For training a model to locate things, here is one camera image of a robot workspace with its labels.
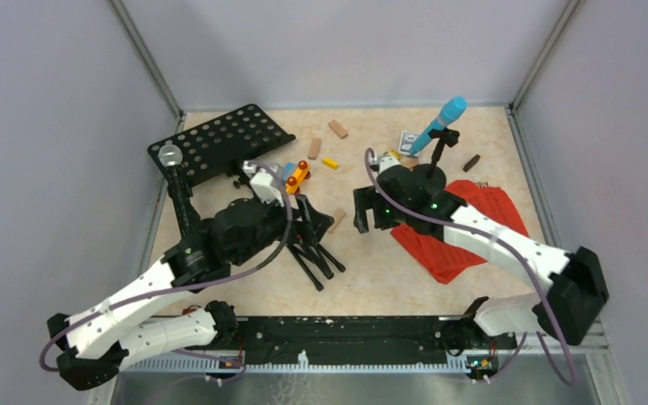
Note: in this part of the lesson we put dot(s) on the light wooden block front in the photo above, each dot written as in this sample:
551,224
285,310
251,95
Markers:
338,215

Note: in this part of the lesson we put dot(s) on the light wooden block back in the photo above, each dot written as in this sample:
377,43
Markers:
338,129

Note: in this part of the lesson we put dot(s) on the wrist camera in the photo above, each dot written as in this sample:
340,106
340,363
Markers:
263,184
386,161

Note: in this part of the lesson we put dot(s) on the black silver-head microphone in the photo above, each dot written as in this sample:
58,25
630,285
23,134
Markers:
171,158

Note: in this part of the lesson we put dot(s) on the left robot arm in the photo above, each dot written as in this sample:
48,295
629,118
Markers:
98,343

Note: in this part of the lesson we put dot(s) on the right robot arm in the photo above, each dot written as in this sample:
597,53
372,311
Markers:
568,287

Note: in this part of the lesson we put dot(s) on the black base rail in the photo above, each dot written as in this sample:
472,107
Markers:
358,340

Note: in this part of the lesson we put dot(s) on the light wooden block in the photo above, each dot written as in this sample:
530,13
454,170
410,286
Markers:
338,129
314,149
338,215

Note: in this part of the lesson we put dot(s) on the wooden block near card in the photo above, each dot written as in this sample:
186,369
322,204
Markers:
410,162

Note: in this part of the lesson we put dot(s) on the blue yellow toy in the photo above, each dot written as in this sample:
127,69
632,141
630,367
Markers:
294,175

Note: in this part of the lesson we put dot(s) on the yellow toy block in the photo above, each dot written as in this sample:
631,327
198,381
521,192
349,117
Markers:
394,154

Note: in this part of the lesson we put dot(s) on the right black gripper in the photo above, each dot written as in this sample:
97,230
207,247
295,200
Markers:
368,197

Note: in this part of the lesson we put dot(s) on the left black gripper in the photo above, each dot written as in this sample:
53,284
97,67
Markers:
312,226

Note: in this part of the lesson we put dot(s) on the blue toy microphone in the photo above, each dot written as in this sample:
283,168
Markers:
451,111

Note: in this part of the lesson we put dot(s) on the black round-base microphone stand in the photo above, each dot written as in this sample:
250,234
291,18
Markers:
436,162

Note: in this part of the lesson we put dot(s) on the dark brown wooden block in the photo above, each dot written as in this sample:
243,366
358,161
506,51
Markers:
471,163

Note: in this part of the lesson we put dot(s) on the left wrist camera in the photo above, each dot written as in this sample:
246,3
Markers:
263,184

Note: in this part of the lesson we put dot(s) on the blue playing card box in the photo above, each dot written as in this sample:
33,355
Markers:
407,139

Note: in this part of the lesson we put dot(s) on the black music stand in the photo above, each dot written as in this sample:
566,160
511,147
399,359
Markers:
220,146

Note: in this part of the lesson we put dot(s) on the small yellow block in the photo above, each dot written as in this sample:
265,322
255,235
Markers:
330,163

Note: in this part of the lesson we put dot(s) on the light wooden block middle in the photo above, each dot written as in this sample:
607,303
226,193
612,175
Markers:
314,149

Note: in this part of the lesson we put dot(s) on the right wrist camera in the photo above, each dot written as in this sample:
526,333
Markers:
386,161

